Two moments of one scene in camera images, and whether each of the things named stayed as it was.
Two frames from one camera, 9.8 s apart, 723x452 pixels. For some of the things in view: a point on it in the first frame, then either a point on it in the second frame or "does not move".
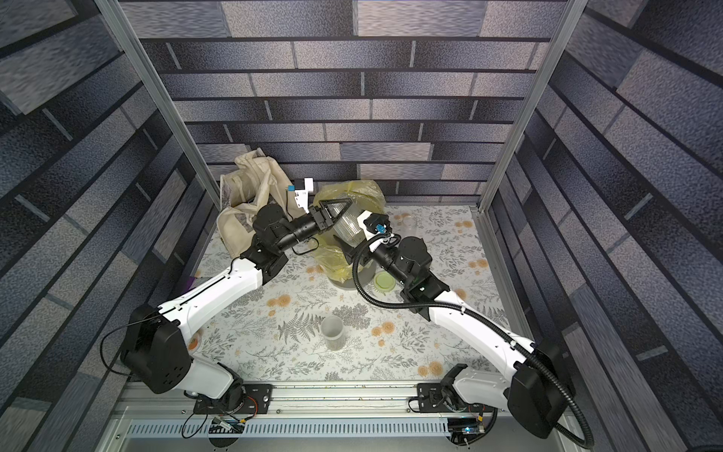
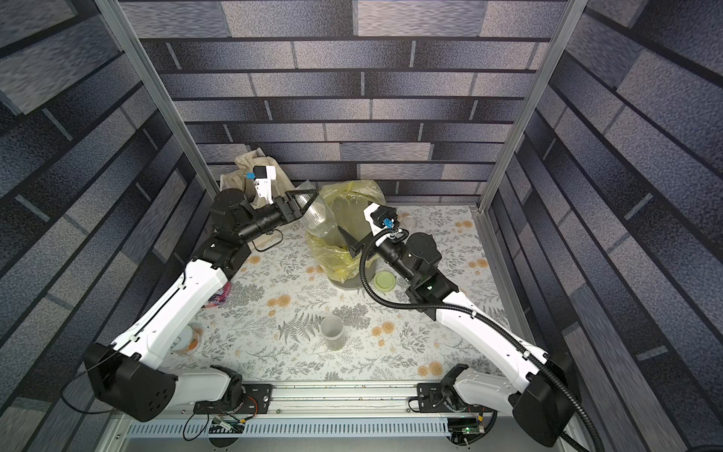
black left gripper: [325, 222] -> [290, 212]
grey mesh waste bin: [366, 271] does not move
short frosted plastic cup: [333, 330] does not move
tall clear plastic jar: [407, 225] does not move
